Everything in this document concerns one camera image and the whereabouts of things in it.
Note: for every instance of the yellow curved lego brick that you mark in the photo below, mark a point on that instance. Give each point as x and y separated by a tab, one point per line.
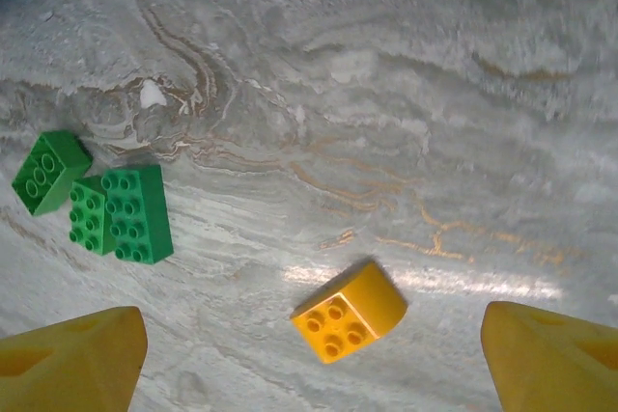
357	306

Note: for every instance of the green lego brick upside down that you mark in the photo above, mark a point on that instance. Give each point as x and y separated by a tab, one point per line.
48	175

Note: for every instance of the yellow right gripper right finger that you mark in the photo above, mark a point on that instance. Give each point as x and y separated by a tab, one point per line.
550	364

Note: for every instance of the dark green studded lego brick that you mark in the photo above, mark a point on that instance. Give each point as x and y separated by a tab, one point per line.
142	214

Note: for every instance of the light green studded lego brick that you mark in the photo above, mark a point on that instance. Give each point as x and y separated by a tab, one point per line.
89	219

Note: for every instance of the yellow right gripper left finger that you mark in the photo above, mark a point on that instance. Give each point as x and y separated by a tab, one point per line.
67	368

